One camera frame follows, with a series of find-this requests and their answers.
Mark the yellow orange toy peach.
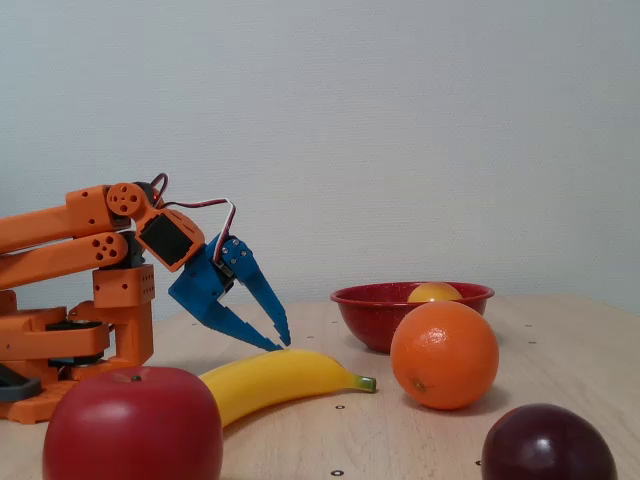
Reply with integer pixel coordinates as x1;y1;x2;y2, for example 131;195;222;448
407;282;464;304

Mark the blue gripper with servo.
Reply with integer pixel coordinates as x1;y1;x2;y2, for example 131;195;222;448
167;232;292;352

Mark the dark purple toy plum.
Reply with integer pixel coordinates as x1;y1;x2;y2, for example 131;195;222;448
481;403;619;480

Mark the orange toy orange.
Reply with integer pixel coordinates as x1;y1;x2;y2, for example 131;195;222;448
389;299;500;411

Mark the red toy apple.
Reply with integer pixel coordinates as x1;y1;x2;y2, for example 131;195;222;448
42;366;225;480

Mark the orange robot base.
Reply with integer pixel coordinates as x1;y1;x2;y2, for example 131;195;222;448
0;264;155;426

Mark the dark grey table clamp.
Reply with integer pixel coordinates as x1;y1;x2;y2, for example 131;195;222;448
0;363;42;404

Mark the white red black servo cable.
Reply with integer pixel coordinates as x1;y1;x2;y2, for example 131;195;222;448
164;198;236;262
149;172;170;204

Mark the yellow toy banana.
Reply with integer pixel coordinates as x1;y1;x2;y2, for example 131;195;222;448
198;348;377;429

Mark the red speckled enamel bowl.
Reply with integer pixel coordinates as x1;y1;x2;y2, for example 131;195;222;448
329;281;496;355

